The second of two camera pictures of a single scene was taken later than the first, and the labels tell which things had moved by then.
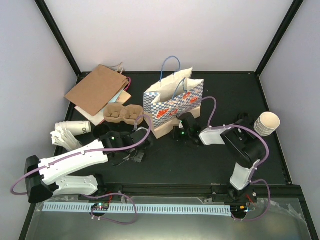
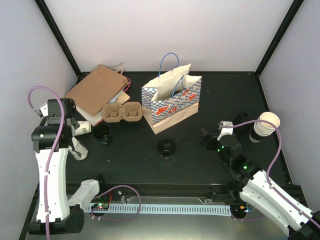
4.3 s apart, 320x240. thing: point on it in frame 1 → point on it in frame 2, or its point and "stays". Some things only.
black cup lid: x=100 y=130 stays
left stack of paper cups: x=75 y=127 stays
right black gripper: x=175 y=134 → x=210 y=145
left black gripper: x=139 y=157 → x=74 y=123
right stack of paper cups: x=266 y=124 stays
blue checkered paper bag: x=174 y=94 stays
